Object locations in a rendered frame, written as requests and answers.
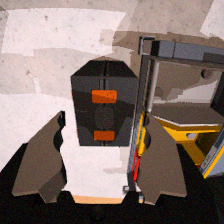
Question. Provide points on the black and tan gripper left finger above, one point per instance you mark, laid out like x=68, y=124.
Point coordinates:
x=36, y=173

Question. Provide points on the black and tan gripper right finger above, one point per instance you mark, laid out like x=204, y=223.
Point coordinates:
x=169, y=178

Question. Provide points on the dark grey shelf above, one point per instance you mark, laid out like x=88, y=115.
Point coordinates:
x=163, y=49

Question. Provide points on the red bin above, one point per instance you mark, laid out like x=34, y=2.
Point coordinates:
x=135, y=169

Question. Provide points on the orange flat bar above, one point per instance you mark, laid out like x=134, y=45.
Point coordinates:
x=214, y=161

